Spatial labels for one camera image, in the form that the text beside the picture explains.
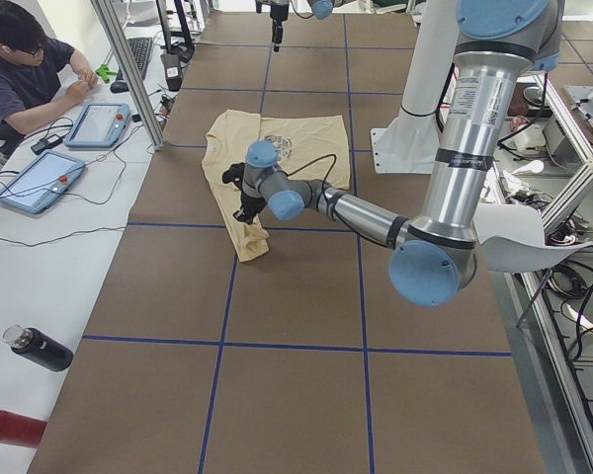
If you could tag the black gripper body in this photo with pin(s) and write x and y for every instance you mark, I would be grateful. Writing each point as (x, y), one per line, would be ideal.
(277, 13)
(250, 202)

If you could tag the beige long-sleeve graphic shirt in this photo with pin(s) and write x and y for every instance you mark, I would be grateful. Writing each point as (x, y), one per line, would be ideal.
(308, 148)

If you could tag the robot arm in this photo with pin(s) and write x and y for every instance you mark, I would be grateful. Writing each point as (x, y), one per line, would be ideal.
(320, 9)
(433, 250)

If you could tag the black keyboard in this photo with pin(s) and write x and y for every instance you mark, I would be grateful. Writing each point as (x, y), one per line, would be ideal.
(141, 49)

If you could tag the far blue teach pendant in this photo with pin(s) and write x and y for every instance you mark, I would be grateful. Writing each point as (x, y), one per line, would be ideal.
(99, 125)

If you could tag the blue teach pendant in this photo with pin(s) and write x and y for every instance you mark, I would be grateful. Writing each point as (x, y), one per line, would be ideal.
(99, 125)
(39, 185)

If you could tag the near blue teach pendant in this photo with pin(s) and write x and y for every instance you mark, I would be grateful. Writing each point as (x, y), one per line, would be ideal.
(39, 185)

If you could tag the seated person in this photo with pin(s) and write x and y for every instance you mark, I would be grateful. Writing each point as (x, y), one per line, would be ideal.
(40, 78)

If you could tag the black water bottle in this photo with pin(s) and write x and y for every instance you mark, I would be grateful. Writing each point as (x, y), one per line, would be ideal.
(36, 346)

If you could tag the white plastic chair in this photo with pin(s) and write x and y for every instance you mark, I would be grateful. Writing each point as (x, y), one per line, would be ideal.
(513, 240)

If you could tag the red bottle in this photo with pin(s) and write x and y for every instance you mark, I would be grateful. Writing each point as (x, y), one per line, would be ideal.
(19, 430)

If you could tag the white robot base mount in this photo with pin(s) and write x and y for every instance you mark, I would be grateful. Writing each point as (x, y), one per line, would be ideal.
(410, 142)

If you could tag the aluminium frame post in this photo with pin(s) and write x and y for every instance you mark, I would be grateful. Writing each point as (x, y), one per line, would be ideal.
(115, 34)

